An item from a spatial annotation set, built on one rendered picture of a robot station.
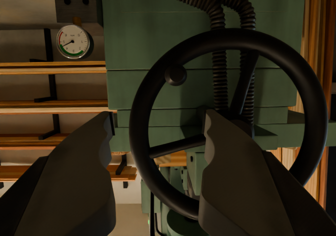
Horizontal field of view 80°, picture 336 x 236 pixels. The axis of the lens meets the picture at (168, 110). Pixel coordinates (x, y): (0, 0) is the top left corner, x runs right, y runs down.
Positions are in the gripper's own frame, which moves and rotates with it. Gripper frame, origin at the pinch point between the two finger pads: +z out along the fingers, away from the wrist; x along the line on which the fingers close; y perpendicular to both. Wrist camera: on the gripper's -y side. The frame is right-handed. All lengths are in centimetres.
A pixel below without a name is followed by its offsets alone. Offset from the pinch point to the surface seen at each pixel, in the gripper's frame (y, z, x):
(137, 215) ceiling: 272, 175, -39
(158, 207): 72, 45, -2
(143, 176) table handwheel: 15.9, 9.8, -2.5
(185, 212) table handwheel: 21.3, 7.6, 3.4
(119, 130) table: 20.4, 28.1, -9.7
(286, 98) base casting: 14.0, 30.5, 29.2
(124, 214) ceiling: 274, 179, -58
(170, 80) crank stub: 1.3, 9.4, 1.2
